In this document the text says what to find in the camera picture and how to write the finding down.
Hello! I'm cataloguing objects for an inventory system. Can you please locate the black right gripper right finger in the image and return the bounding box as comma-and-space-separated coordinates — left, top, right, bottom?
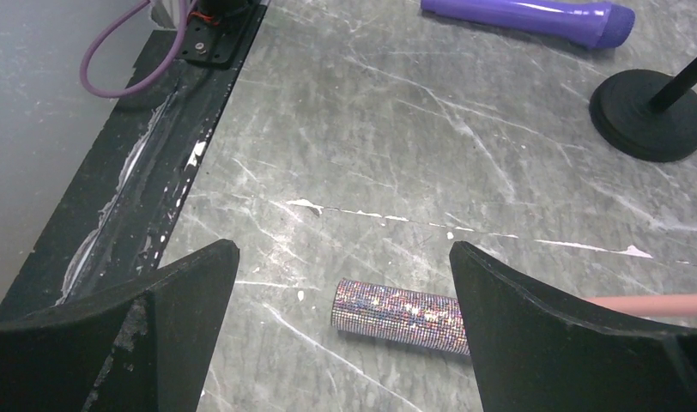
449, 241, 697, 411

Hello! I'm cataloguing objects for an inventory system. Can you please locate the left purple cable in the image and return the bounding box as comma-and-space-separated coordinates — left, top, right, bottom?
78, 0, 191, 100

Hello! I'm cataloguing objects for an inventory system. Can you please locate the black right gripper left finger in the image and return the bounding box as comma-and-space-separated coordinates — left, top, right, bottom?
0, 239, 239, 411

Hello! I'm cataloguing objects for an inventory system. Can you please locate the purple toy microphone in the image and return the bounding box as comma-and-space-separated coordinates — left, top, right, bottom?
421, 0, 636, 49

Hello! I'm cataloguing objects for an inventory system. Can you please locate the black base bar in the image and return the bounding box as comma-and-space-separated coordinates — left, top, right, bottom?
0, 1, 268, 322

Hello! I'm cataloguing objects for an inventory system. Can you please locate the black round-base mic stand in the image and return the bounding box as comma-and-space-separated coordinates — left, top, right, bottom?
589, 57, 697, 163

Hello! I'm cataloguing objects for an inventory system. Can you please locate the pink music stand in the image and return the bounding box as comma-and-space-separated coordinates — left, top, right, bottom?
585, 294, 697, 318

